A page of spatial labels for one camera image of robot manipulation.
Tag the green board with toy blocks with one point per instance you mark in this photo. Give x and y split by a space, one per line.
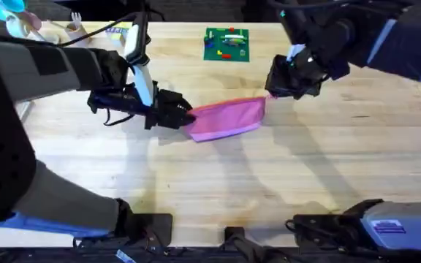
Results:
226 44

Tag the white plastic fork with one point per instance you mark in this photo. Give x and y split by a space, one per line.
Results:
76 18

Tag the upright right wrist plate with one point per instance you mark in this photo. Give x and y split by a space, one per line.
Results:
295 53

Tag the upright wrist plate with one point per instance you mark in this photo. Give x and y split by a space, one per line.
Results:
295 53
142 58

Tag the pink soft zip bag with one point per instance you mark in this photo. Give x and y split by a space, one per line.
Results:
228 117

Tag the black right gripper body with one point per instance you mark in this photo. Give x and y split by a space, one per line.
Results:
324 47

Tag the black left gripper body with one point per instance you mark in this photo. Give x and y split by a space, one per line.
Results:
113 69

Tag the upright left wrist plate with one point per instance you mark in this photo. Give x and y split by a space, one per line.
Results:
142 58

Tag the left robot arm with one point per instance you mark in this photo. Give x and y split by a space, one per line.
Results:
2 146

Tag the heap of pastel toys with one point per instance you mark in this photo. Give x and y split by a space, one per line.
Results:
15 20

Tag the yellow and blue box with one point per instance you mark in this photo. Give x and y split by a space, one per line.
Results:
119 33

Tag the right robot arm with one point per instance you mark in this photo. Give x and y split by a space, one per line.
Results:
408 40

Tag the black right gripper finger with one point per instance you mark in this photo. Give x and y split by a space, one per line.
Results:
279 76
307 89

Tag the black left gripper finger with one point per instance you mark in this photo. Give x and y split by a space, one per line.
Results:
175 99
177 120

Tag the cardboard cup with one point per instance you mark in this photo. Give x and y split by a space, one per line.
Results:
77 34

